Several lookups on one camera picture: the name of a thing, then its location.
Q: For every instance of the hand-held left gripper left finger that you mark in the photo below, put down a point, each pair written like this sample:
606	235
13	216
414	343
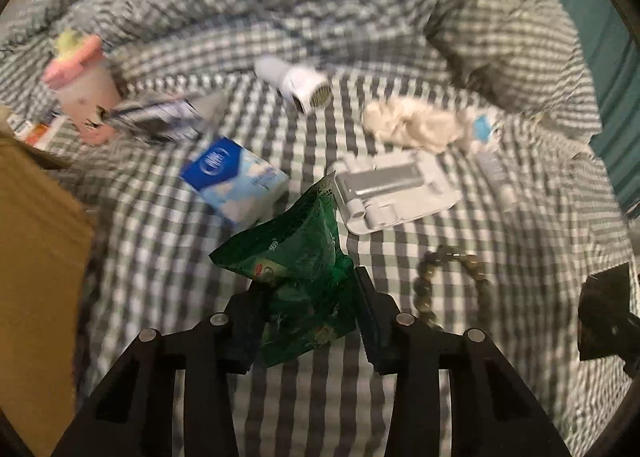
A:
244	332

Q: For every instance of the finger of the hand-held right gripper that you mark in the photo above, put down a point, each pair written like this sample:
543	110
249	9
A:
605	317

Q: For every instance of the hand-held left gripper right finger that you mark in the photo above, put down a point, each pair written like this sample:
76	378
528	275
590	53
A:
374	319

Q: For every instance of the green snack packet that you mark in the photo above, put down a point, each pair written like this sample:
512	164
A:
300	257

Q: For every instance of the blue and white carton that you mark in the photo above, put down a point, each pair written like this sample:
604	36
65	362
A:
225	172

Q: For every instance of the white cloth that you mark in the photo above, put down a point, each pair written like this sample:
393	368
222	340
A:
415	124

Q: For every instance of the brown cardboard box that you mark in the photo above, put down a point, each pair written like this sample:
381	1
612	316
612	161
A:
35	262

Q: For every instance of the white lint remover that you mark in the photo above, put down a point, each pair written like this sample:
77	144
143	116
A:
295	79

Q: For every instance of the checked bed sheet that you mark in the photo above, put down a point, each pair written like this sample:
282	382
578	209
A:
525	312

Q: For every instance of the white plastic tray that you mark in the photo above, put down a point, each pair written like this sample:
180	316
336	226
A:
425	202

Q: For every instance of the grey tube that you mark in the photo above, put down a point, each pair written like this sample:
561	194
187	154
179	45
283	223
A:
380	179

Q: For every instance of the white tube with blue label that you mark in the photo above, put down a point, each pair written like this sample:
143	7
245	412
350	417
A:
492	169

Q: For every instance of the dark striped foil packet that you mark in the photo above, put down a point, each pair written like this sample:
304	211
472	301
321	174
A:
160	117

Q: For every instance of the orange and white box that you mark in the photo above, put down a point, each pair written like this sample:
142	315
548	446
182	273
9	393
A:
42	134

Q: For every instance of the pink lidded cup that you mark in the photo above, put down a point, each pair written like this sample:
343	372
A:
87	92

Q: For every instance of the checked blanket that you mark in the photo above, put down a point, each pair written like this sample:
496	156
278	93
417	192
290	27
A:
325	2

